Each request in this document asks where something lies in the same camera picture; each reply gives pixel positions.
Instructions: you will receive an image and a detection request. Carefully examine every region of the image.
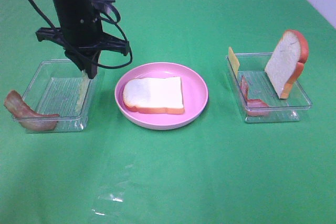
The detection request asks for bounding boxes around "pink round plate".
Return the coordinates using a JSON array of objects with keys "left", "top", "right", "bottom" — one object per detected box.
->
[{"left": 114, "top": 62, "right": 208, "bottom": 130}]

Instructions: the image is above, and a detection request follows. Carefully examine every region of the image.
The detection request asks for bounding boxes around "white bread slice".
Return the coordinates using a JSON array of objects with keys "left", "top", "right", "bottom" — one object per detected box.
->
[
  {"left": 123, "top": 77, "right": 185, "bottom": 114},
  {"left": 265, "top": 29, "right": 309, "bottom": 99}
]

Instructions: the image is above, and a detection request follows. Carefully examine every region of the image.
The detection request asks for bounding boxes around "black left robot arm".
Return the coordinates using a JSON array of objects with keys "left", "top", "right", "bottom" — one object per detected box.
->
[{"left": 36, "top": 0, "right": 132, "bottom": 79}]

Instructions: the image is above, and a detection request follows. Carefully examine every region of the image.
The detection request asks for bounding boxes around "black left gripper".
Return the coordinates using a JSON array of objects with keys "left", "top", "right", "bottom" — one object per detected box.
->
[{"left": 36, "top": 27, "right": 131, "bottom": 79}]

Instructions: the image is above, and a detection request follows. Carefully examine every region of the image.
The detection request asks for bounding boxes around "green lettuce leaf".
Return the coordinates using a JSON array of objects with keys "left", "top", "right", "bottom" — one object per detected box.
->
[{"left": 75, "top": 70, "right": 90, "bottom": 113}]

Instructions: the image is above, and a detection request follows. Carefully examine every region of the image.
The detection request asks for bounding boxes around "left clear plastic tray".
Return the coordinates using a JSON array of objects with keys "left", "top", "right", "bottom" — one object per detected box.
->
[{"left": 22, "top": 59, "right": 104, "bottom": 133}]

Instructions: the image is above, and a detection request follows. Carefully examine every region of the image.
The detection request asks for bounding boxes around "yellow cheese slice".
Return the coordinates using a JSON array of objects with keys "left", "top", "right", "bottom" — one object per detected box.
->
[{"left": 228, "top": 47, "right": 240, "bottom": 79}]

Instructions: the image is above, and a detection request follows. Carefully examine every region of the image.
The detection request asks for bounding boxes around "bacon strip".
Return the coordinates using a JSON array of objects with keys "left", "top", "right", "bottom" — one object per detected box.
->
[
  {"left": 4, "top": 90, "right": 59, "bottom": 132},
  {"left": 240, "top": 76, "right": 269, "bottom": 116}
]

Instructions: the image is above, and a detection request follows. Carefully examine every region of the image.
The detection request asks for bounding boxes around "right clear plastic tray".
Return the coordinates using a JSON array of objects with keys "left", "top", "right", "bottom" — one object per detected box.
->
[{"left": 225, "top": 52, "right": 312, "bottom": 123}]

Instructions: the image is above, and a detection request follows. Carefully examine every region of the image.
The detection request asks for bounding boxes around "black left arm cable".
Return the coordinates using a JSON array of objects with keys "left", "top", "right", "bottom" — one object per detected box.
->
[{"left": 7, "top": 0, "right": 133, "bottom": 69}]

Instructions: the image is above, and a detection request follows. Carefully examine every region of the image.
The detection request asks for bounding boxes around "clear plastic tray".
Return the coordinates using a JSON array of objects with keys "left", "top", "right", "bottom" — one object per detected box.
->
[
  {"left": 225, "top": 52, "right": 312, "bottom": 123},
  {"left": 22, "top": 59, "right": 104, "bottom": 133}
]

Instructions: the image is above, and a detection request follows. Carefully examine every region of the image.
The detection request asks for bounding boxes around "green tablecloth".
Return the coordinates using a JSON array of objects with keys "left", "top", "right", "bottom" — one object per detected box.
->
[{"left": 1, "top": 0, "right": 335, "bottom": 223}]

